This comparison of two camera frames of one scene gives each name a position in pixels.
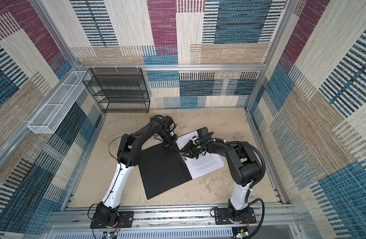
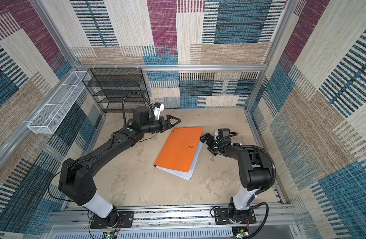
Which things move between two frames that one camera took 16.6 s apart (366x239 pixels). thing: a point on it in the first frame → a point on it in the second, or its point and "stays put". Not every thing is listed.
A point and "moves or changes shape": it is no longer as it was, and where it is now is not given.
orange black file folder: [162, 168] moves or changes shape
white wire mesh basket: [59, 103] stays put
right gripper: [189, 149] → [211, 138]
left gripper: [173, 145] → [168, 124]
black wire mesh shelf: [119, 90] stays put
